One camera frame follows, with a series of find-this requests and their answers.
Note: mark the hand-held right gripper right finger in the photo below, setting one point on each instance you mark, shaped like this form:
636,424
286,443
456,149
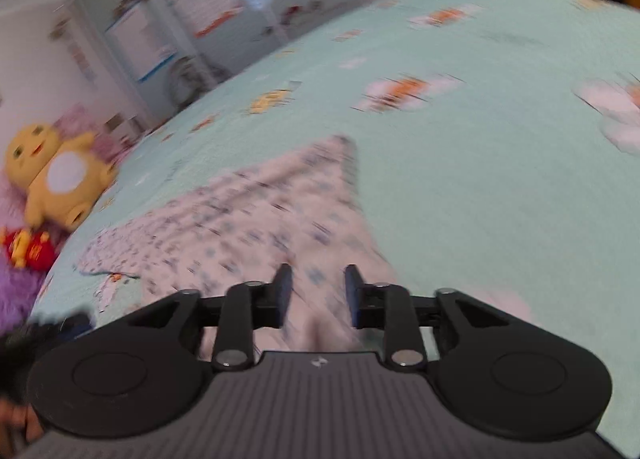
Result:
351,296

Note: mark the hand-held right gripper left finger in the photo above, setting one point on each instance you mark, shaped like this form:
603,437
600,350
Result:
285,296

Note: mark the letter-print pants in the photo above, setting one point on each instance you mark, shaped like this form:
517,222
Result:
250,229

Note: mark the purple ruffled cushion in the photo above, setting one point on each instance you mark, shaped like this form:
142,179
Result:
17,294

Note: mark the red plush toy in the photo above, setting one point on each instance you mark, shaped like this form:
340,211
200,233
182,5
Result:
30,249

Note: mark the bee-print quilted bedspread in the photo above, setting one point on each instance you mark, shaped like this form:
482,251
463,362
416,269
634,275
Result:
475,164

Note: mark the yellow plush toy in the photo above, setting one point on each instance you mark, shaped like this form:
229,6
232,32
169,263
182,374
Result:
60,174

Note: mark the pink floral pillow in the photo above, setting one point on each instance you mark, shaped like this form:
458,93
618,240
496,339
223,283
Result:
85,124

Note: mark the sliding-door wardrobe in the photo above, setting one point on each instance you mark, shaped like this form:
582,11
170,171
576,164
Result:
225,39

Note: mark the blue-bordered poster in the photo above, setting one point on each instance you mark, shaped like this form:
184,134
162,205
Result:
137,44

